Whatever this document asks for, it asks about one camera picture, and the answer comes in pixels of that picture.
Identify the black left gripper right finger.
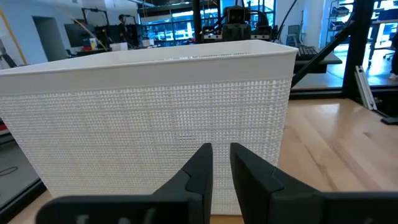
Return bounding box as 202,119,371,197
229,142,398,224

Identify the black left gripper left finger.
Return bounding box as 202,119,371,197
35,142,215,224

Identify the white perforated plastic basket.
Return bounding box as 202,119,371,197
0,39,299,215

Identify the black office chair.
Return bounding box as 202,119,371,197
285,24,304,47

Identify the black computer keyboard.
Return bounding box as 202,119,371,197
297,45,318,60

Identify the black desk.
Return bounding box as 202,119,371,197
294,52,343,75

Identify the storage shelf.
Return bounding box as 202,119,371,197
329,0,354,32

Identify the person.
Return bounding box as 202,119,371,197
117,14,129,43

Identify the white box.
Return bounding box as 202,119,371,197
109,42,129,52

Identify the silver aluminium extrusion bar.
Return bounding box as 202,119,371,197
354,65,377,111

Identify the large black monitor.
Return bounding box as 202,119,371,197
64,23,94,48

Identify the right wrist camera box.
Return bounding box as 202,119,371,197
226,6,247,25

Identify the thin black post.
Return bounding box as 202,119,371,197
191,0,203,44

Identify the black diagonal frame strut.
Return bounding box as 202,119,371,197
290,14,357,88

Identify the black vertical frame post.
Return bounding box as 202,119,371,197
341,0,376,98

